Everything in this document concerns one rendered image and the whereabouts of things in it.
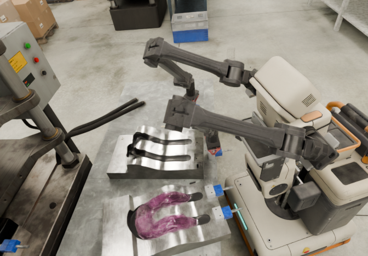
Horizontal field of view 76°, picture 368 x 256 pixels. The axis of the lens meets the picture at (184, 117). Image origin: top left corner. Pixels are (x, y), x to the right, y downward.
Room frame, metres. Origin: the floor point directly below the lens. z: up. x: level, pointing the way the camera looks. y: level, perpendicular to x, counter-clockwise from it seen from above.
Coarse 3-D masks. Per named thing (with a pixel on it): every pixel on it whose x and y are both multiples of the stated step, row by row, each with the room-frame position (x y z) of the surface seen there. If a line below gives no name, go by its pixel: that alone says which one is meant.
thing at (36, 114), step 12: (0, 60) 0.86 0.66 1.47; (0, 72) 0.84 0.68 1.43; (12, 72) 0.87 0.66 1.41; (12, 84) 0.85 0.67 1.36; (24, 84) 0.89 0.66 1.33; (24, 96) 0.85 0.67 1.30; (36, 108) 0.86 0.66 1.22; (36, 120) 0.84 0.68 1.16; (48, 120) 0.88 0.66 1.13; (48, 132) 0.85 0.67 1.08; (60, 144) 0.86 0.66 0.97; (60, 156) 0.85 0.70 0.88; (72, 156) 0.87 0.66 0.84; (72, 168) 0.83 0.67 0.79
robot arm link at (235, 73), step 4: (228, 68) 0.89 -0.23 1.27; (232, 68) 0.88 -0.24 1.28; (236, 68) 0.87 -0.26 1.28; (228, 72) 0.87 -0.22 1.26; (232, 72) 0.86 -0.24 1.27; (236, 72) 0.86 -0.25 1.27; (240, 72) 0.86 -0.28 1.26; (244, 72) 0.86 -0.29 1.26; (248, 72) 0.87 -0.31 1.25; (228, 76) 0.86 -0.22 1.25; (232, 76) 0.85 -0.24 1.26; (236, 76) 0.85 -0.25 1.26; (240, 76) 0.85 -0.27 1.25; (244, 76) 0.85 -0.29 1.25; (248, 76) 0.86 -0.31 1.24; (240, 80) 0.84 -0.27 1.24; (244, 80) 0.84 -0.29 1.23
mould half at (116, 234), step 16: (160, 192) 0.55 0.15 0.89; (192, 192) 0.55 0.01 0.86; (112, 208) 0.49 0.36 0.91; (128, 208) 0.48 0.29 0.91; (160, 208) 0.47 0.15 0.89; (176, 208) 0.46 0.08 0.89; (192, 208) 0.47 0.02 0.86; (208, 208) 0.46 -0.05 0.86; (112, 224) 0.42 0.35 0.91; (208, 224) 0.39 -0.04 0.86; (224, 224) 0.39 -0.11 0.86; (112, 240) 0.36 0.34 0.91; (128, 240) 0.35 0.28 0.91; (144, 240) 0.36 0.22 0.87; (160, 240) 0.35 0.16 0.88; (176, 240) 0.33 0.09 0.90; (192, 240) 0.33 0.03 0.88; (208, 240) 0.33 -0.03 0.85
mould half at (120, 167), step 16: (144, 128) 0.93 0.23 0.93; (128, 144) 0.89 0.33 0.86; (144, 144) 0.81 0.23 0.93; (160, 144) 0.83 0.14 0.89; (192, 144) 0.80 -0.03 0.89; (112, 160) 0.79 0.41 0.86; (128, 160) 0.72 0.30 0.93; (144, 160) 0.72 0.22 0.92; (192, 160) 0.70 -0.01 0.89; (112, 176) 0.71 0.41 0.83; (128, 176) 0.70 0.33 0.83; (144, 176) 0.69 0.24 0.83; (160, 176) 0.67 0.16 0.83; (176, 176) 0.66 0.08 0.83; (192, 176) 0.65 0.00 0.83
